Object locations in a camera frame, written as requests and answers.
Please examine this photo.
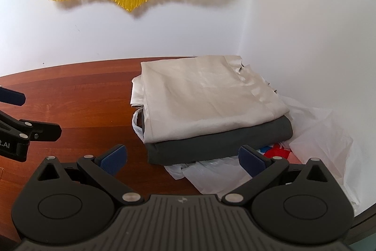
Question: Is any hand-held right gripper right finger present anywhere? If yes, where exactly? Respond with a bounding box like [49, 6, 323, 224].
[220, 146, 338, 206]

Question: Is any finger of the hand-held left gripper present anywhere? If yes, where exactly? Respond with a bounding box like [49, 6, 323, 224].
[0, 111, 62, 143]
[0, 86, 26, 106]

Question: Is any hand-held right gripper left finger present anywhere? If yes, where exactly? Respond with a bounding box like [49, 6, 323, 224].
[31, 144, 144, 204]

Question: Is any cream satin shirt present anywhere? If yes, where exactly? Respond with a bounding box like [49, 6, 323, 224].
[130, 55, 291, 144]

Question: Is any red blue printed packet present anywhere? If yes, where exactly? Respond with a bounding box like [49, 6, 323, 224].
[258, 143, 306, 165]

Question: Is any white plastic bag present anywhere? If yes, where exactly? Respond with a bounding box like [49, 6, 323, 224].
[266, 79, 361, 207]
[132, 108, 255, 196]

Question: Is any dark grey folded cloth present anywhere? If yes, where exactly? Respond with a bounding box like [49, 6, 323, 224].
[147, 116, 294, 166]

